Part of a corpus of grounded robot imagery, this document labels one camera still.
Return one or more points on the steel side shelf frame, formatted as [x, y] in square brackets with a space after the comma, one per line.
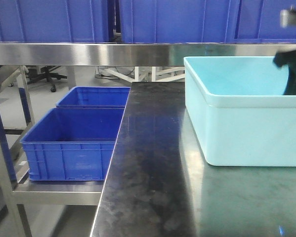
[17, 190]

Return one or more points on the upper middle blue crate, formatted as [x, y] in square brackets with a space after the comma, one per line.
[178, 21]

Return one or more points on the stainless steel shelf rail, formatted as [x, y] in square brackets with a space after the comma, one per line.
[118, 54]

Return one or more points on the far blue crate lower shelf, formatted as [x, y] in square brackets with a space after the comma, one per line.
[95, 97]

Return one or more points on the black office chair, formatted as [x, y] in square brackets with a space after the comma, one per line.
[45, 73]

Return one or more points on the upper right blue crate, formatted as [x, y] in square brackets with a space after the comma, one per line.
[259, 21]

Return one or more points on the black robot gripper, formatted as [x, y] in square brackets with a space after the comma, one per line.
[288, 58]

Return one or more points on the light blue plastic tub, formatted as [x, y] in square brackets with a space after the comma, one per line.
[239, 111]

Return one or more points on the white table frame background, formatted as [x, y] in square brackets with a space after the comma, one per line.
[138, 74]

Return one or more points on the blue crate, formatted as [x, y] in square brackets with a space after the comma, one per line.
[259, 21]
[55, 21]
[178, 21]

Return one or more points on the near blue crate lower shelf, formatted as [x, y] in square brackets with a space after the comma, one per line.
[72, 144]

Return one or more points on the upper left blue crate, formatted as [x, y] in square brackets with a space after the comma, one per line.
[55, 21]

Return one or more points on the blue crate shelf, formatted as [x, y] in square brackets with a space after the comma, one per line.
[72, 144]
[95, 97]

